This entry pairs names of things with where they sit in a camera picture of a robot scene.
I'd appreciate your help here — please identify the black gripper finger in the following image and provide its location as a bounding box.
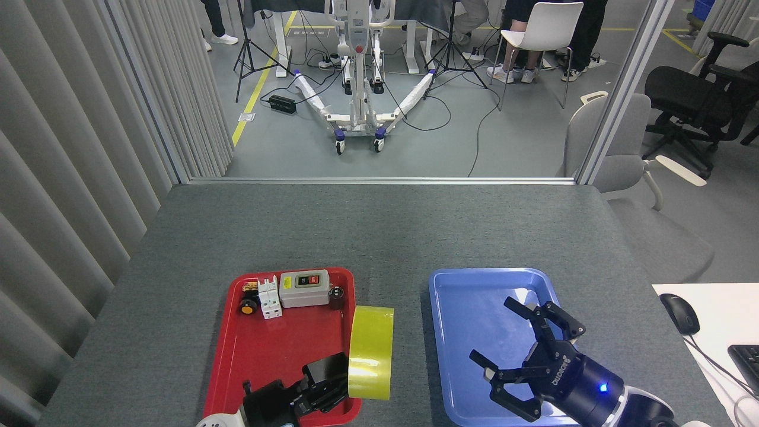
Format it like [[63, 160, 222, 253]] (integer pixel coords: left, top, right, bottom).
[[296, 380, 349, 414], [470, 351, 543, 423], [504, 298, 585, 345], [304, 353, 349, 386]]

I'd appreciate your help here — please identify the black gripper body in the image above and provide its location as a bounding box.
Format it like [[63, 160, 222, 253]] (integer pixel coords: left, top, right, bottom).
[[525, 341, 623, 427], [242, 380, 309, 427]]

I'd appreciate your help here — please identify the yellow tape roll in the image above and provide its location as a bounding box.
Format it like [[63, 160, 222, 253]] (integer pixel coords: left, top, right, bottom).
[[347, 306, 394, 401]]

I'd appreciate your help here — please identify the red plastic tray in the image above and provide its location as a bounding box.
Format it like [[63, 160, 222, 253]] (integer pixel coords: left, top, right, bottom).
[[203, 267, 363, 427]]

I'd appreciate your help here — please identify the blue plastic tray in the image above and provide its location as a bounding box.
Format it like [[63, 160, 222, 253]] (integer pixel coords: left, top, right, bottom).
[[428, 268, 598, 427]]

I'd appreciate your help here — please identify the white circuit breaker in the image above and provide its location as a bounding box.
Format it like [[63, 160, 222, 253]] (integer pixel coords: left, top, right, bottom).
[[257, 276, 283, 320]]

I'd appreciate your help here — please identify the yellow push button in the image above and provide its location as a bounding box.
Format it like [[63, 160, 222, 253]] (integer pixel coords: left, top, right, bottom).
[[239, 283, 260, 316]]

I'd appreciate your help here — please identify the black computer mouse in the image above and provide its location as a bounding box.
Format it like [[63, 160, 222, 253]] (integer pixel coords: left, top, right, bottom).
[[659, 294, 700, 336]]

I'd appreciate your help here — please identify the white desk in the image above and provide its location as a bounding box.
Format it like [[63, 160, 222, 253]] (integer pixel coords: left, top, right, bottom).
[[652, 283, 759, 427]]

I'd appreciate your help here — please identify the black keyboard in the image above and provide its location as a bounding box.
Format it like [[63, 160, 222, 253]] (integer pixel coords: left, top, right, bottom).
[[728, 344, 759, 395]]

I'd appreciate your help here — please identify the grey padded chair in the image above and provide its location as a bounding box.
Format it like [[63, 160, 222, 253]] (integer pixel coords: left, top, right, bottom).
[[557, 91, 715, 282]]

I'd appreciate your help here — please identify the black office chair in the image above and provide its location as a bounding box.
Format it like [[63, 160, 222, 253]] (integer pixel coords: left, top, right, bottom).
[[643, 31, 759, 179]]

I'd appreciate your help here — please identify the seated person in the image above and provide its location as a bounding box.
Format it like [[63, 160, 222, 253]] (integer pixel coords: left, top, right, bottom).
[[486, 0, 543, 84]]

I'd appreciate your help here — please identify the white stand on wheels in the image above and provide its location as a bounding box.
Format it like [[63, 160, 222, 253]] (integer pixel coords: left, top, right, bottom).
[[294, 0, 436, 155]]

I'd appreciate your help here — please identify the standing person in dark trousers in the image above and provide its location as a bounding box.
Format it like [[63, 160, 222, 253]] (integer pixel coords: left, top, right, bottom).
[[557, 0, 608, 82]]

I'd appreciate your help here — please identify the black tripod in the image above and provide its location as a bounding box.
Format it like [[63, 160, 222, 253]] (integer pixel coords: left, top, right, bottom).
[[423, 0, 490, 100], [233, 0, 295, 103]]

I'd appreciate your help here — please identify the white plastic chair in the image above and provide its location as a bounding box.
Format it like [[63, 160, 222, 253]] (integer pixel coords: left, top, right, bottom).
[[489, 2, 585, 111]]

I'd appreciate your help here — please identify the blue bin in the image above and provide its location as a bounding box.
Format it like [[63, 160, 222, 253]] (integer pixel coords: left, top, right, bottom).
[[691, 0, 715, 33]]

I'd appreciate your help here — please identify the person with white shoes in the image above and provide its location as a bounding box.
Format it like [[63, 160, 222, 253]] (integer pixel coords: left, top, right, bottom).
[[200, 0, 239, 52]]

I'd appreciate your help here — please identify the grey push button switch box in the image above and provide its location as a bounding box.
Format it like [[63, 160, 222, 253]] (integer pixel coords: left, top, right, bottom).
[[279, 270, 330, 309]]

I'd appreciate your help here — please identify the black mouse cable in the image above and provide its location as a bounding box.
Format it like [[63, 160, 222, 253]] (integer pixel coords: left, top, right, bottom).
[[688, 333, 759, 398]]

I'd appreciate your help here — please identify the black floor cable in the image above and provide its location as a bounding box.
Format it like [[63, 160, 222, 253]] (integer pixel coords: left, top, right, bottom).
[[467, 89, 502, 177]]

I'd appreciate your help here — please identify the silver aluminium post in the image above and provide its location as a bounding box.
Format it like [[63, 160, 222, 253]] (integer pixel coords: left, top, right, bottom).
[[575, 0, 677, 186]]

